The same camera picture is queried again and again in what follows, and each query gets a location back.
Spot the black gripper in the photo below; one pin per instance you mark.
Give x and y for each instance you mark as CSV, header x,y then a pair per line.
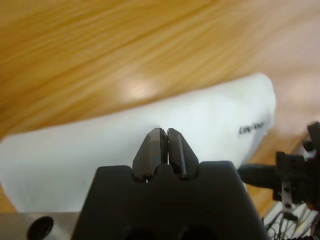
x,y
300,170

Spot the white t-shirt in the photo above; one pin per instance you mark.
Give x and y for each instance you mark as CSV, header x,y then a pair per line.
x,y
125,150

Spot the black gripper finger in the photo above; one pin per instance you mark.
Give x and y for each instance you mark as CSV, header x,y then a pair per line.
x,y
181,157
150,155

